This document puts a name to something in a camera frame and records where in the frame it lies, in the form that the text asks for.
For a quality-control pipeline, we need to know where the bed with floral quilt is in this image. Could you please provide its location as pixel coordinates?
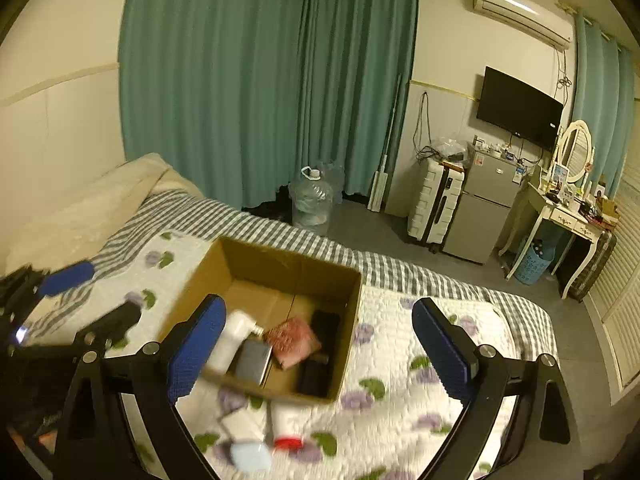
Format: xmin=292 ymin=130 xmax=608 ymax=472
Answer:
xmin=30 ymin=189 xmax=559 ymax=361

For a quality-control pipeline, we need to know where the wide green curtain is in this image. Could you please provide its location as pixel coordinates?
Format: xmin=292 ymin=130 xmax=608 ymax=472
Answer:
xmin=118 ymin=0 xmax=420 ymax=212

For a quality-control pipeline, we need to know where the cream blanket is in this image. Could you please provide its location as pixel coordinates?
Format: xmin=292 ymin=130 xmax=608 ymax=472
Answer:
xmin=0 ymin=152 xmax=203 ymax=277

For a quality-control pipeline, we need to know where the light blue case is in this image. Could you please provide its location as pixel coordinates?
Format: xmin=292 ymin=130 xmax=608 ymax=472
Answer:
xmin=230 ymin=440 xmax=274 ymax=474

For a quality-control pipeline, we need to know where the red pouch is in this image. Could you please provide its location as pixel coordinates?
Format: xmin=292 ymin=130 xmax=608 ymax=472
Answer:
xmin=265 ymin=316 xmax=323 ymax=369

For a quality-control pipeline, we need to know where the small white box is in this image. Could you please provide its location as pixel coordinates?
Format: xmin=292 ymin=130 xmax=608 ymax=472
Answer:
xmin=220 ymin=409 xmax=267 ymax=444

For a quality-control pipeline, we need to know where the clear water jug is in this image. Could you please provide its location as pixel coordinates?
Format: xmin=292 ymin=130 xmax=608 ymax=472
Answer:
xmin=290 ymin=166 xmax=334 ymax=236

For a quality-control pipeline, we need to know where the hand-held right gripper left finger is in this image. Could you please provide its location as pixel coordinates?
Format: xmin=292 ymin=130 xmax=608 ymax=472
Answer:
xmin=52 ymin=294 xmax=228 ymax=480

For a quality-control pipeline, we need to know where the clear plastic bag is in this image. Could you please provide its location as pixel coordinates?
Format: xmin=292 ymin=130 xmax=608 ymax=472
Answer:
xmin=422 ymin=134 xmax=474 ymax=164

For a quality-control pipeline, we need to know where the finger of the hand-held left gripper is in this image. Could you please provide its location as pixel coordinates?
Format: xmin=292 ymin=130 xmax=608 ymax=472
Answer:
xmin=39 ymin=259 xmax=97 ymax=298
xmin=75 ymin=300 xmax=144 ymax=357

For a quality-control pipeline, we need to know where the grey mini fridge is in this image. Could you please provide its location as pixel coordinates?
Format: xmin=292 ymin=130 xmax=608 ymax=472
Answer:
xmin=442 ymin=147 xmax=527 ymax=266

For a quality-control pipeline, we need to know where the white folding pole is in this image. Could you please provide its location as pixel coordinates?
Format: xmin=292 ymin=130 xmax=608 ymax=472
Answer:
xmin=368 ymin=74 xmax=404 ymax=212

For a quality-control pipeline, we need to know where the white dressing table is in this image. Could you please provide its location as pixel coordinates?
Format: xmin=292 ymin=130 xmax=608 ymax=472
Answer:
xmin=497 ymin=179 xmax=609 ymax=299

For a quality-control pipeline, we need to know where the white air conditioner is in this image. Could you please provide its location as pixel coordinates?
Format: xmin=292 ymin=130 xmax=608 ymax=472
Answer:
xmin=472 ymin=0 xmax=574 ymax=51

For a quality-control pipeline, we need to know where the clear plastic container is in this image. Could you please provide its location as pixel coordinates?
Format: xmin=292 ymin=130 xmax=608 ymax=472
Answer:
xmin=316 ymin=160 xmax=347 ymax=206

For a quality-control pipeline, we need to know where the white tube with red cap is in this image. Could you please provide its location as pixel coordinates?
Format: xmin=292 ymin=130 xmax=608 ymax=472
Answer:
xmin=267 ymin=402 xmax=306 ymax=454

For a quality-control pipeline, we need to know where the white louvred door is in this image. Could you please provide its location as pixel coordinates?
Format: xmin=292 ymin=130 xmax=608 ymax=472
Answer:
xmin=584 ymin=150 xmax=640 ymax=407

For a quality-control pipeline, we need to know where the dark suitcase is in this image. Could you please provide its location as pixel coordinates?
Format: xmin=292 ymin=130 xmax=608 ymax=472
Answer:
xmin=569 ymin=230 xmax=617 ymax=304

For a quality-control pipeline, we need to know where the black wallet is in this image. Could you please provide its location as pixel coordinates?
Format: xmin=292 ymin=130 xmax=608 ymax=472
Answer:
xmin=310 ymin=310 xmax=344 ymax=357

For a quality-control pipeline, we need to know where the blue laundry basket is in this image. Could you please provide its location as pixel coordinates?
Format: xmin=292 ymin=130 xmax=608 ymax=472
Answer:
xmin=514 ymin=244 xmax=555 ymax=286

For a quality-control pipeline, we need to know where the black wall television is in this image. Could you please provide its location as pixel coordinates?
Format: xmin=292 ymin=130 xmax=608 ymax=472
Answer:
xmin=475 ymin=66 xmax=565 ymax=151

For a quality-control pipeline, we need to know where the hanging black cable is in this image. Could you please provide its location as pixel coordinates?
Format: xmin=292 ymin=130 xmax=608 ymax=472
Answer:
xmin=412 ymin=91 xmax=434 ymax=157

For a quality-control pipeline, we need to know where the white plastic bottle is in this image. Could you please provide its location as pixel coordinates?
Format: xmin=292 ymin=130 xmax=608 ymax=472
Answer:
xmin=205 ymin=310 xmax=264 ymax=376

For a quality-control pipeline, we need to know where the narrow green curtain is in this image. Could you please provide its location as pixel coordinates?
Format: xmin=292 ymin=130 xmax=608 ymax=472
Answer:
xmin=570 ymin=12 xmax=637 ymax=196

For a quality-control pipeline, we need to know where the grey power bank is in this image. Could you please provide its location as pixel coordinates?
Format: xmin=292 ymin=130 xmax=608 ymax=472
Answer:
xmin=233 ymin=340 xmax=274 ymax=387

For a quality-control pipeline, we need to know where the oval vanity mirror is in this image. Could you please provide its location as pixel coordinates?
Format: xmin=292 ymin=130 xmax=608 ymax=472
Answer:
xmin=554 ymin=119 xmax=596 ymax=184

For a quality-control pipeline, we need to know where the black rectangular case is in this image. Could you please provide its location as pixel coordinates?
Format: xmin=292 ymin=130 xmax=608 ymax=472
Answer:
xmin=297 ymin=357 xmax=334 ymax=397

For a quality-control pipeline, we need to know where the white suitcase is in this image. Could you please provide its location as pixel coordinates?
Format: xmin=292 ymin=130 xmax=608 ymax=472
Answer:
xmin=406 ymin=158 xmax=469 ymax=252

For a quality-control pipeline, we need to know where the cardboard box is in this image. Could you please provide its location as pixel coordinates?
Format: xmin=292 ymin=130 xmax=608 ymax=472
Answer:
xmin=159 ymin=236 xmax=363 ymax=405

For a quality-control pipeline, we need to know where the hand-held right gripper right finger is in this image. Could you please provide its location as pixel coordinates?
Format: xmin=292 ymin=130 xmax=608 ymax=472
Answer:
xmin=411 ymin=297 xmax=587 ymax=480

